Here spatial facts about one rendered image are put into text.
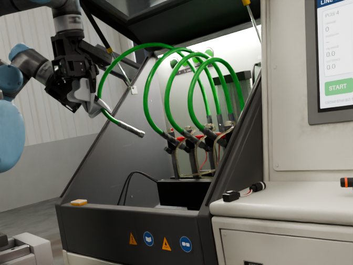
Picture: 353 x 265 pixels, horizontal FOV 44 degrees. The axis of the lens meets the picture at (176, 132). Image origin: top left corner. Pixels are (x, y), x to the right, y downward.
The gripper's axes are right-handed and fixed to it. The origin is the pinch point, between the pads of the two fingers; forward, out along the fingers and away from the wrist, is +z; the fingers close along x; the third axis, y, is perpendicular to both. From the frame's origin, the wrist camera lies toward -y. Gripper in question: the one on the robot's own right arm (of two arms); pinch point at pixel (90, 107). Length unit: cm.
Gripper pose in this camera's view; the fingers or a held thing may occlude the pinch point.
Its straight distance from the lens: 121.3
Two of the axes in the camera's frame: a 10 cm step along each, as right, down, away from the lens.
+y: -7.0, 1.5, -7.0
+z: 1.6, 9.9, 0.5
